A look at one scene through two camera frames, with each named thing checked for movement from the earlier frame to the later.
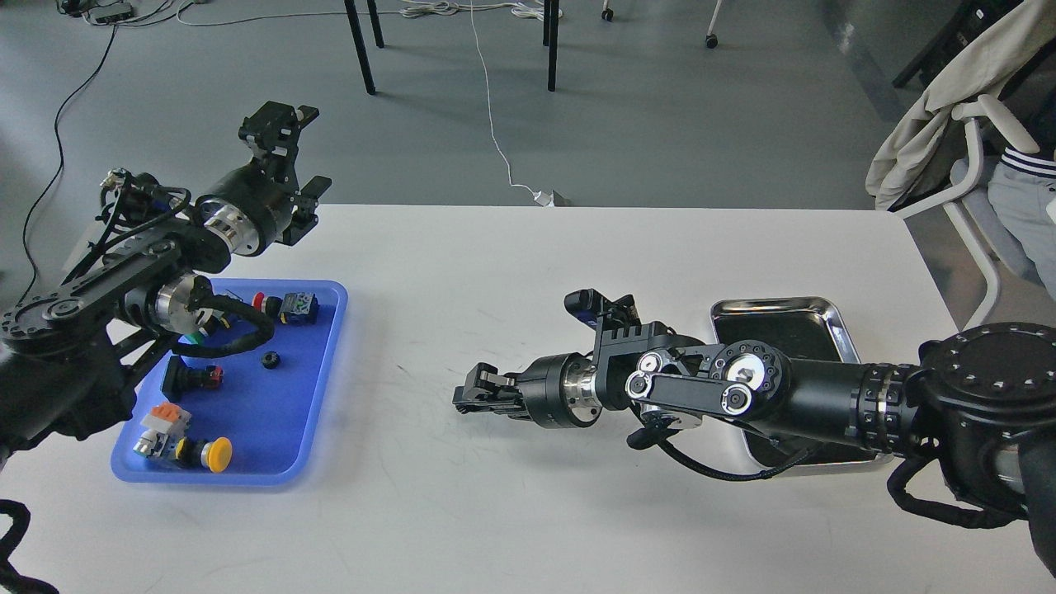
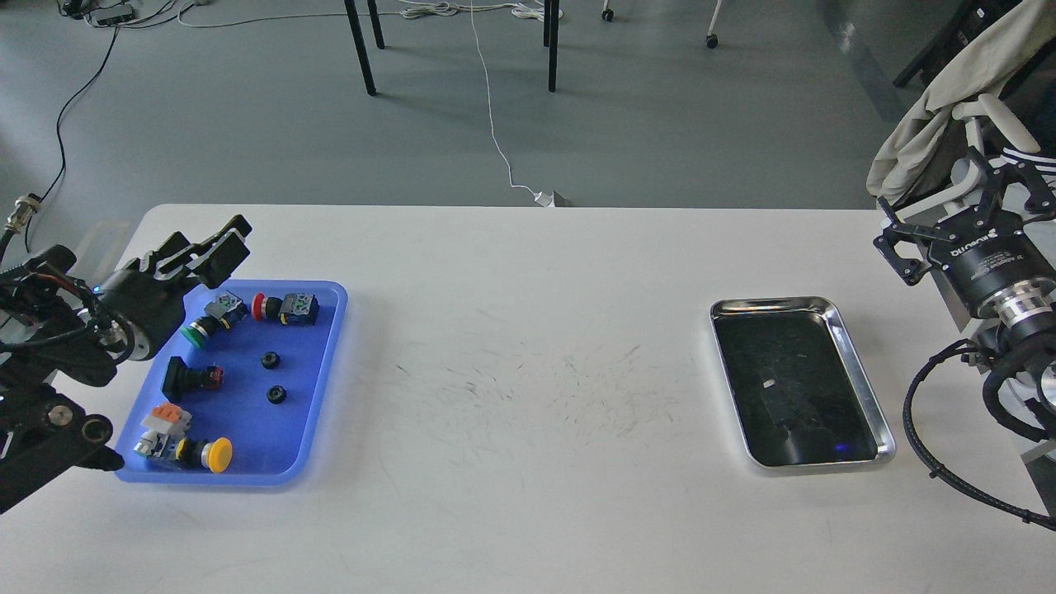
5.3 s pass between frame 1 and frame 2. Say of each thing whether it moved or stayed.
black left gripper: moved
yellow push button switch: stayed
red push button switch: stayed
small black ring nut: stayed
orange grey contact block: stayed
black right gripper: moved
